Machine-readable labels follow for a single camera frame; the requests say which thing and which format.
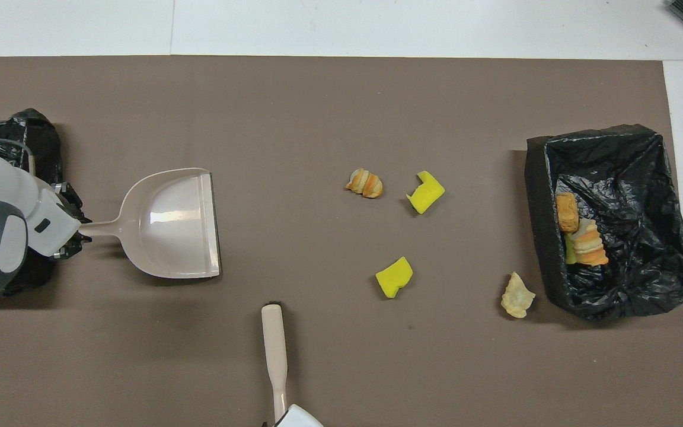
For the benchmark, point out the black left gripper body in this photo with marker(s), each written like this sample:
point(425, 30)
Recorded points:
point(69, 193)

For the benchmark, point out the beige plastic dustpan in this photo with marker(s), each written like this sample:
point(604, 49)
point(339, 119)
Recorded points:
point(169, 225)

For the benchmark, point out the beige hand brush black bristles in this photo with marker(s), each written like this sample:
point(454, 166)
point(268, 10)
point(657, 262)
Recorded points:
point(275, 350)

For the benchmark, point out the striped croissant piece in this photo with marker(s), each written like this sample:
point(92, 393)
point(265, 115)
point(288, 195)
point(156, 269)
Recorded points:
point(365, 184)

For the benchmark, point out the yellow sponge piece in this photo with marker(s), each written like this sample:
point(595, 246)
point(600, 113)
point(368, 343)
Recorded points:
point(570, 255)
point(393, 277)
point(427, 194)

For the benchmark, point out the pale cracker piece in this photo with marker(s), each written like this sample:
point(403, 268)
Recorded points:
point(517, 296)

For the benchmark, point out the brown oval bread roll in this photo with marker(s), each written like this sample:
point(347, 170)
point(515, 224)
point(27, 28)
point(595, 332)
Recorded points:
point(567, 213)

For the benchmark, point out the pale torn bread piece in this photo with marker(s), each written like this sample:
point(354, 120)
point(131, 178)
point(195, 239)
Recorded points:
point(589, 243)

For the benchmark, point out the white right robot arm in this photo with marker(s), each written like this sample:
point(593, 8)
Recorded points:
point(300, 418)

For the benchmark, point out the bin lined with black bag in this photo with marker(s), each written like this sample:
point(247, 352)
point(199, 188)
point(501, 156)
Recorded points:
point(546, 237)
point(39, 136)

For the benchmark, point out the large brown table mat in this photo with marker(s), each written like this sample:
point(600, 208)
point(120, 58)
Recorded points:
point(341, 107)

